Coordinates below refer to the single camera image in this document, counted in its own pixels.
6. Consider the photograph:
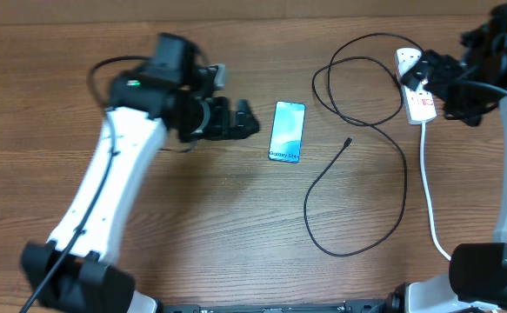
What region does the blue Galaxy smartphone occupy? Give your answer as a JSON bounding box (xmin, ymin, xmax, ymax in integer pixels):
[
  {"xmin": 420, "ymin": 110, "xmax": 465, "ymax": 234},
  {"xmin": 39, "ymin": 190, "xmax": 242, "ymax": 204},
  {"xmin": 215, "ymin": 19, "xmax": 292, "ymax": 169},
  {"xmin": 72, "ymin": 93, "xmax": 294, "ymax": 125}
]
[{"xmin": 268, "ymin": 101, "xmax": 306, "ymax": 163}]

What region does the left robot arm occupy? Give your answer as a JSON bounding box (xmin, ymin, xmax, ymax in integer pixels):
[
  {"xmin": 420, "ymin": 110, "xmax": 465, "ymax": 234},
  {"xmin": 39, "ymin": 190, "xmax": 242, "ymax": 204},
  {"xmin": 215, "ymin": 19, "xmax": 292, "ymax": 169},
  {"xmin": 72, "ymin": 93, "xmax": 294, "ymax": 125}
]
[{"xmin": 21, "ymin": 33, "xmax": 260, "ymax": 312}]

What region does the white power strip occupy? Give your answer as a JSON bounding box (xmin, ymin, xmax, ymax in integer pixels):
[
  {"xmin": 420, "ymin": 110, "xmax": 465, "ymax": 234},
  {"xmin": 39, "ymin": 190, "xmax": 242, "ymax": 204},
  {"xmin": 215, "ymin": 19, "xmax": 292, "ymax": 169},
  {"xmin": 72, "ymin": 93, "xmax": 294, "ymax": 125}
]
[{"xmin": 395, "ymin": 48, "xmax": 437, "ymax": 125}]

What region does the black USB charging cable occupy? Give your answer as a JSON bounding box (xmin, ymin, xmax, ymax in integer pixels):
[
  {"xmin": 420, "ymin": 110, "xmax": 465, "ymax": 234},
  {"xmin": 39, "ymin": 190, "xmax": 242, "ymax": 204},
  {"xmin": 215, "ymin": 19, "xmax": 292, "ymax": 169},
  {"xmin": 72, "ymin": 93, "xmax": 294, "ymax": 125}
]
[{"xmin": 303, "ymin": 32, "xmax": 424, "ymax": 257}]

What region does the white power strip cord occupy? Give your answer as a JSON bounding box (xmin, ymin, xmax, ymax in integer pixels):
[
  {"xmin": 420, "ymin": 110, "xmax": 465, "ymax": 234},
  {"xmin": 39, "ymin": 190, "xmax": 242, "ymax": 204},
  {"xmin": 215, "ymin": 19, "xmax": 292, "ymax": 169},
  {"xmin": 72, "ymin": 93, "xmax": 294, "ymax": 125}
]
[{"xmin": 418, "ymin": 121, "xmax": 453, "ymax": 262}]

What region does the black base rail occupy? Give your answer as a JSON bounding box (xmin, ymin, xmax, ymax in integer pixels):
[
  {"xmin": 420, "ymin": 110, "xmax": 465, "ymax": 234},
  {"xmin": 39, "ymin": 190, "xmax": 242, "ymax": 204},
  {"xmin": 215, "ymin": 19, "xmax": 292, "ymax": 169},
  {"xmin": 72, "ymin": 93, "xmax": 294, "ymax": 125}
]
[{"xmin": 162, "ymin": 299, "xmax": 385, "ymax": 313}]

